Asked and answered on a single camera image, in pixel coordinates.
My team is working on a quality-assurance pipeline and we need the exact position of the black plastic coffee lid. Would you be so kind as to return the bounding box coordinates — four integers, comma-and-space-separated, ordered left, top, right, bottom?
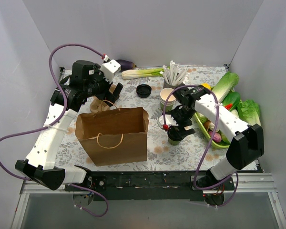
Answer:
168, 135, 184, 141

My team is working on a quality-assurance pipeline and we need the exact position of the green white paper cup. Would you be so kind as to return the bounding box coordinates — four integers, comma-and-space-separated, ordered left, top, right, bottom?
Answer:
168, 138, 181, 146

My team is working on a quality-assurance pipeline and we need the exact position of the brown cardboard cup carrier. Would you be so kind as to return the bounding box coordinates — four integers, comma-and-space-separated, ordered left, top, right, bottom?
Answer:
90, 87, 111, 113

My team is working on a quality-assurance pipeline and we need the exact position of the brown paper bag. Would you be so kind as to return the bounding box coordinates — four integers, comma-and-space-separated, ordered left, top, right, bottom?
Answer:
75, 107, 149, 167

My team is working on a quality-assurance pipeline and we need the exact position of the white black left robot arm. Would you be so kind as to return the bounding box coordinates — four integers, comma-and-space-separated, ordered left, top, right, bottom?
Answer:
15, 60, 123, 191

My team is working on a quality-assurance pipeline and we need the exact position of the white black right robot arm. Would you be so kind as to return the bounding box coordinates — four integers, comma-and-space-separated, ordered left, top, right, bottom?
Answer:
158, 84, 264, 190

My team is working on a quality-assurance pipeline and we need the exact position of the green white toy leek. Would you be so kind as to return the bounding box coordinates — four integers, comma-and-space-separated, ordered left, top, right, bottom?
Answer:
122, 68, 164, 80

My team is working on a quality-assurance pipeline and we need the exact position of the floral patterned table mat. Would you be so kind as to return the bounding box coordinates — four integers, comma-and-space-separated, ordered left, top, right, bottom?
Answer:
38, 66, 258, 172

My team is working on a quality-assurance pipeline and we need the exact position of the purple toy eggplant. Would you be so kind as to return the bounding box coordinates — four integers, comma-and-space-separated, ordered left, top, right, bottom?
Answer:
116, 59, 137, 69

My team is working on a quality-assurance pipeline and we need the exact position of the stack of black lids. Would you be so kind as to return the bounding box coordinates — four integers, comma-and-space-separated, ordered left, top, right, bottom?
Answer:
136, 84, 152, 98

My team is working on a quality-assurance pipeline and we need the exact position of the stack of paper cups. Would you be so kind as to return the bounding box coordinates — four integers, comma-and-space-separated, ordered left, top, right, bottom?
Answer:
160, 88, 176, 112

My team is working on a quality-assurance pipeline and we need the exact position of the green plastic tray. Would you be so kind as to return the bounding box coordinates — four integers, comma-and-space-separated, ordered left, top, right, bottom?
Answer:
193, 113, 229, 149

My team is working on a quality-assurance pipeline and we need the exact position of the purple toy onion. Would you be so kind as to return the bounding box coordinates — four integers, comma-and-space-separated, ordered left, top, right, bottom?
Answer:
213, 132, 222, 143

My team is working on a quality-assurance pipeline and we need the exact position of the brown cup with straws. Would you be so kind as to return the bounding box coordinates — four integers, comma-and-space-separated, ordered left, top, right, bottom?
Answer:
160, 60, 189, 89

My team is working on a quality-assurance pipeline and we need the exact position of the orange toy carrot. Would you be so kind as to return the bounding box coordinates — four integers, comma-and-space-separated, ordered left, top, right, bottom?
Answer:
225, 104, 233, 110

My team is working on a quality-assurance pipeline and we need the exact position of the large toy napa cabbage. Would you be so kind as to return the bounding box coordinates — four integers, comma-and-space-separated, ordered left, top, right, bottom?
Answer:
212, 72, 239, 103

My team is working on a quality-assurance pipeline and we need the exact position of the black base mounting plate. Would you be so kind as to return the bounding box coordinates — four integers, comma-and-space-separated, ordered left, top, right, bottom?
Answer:
64, 170, 237, 202

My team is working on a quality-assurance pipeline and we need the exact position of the toy green lettuce head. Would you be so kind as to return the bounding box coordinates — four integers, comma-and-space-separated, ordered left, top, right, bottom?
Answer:
237, 100, 261, 126

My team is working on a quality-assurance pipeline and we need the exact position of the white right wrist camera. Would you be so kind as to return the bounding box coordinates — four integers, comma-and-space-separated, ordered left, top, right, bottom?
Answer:
157, 114, 178, 131

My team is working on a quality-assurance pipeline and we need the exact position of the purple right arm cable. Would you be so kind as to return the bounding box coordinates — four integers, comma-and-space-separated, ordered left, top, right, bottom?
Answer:
162, 84, 239, 208

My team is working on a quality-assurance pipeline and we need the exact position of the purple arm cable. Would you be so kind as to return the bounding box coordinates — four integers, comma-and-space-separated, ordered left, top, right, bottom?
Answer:
162, 84, 239, 208
0, 42, 109, 218

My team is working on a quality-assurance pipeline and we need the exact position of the aluminium frame rail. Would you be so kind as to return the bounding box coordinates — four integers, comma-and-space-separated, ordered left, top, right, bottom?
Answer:
12, 172, 286, 229

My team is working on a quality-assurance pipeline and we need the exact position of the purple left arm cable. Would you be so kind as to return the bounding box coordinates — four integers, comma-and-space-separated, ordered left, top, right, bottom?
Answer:
0, 42, 109, 218

